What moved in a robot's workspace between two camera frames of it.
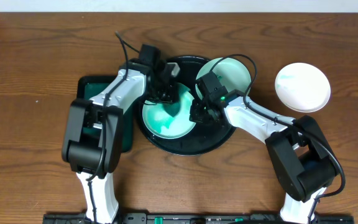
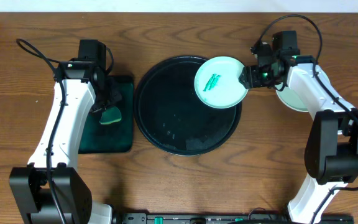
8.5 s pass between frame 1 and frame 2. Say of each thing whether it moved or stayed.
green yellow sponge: moved
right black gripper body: moved
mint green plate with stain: moved
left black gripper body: moved
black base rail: stayed
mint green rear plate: stayed
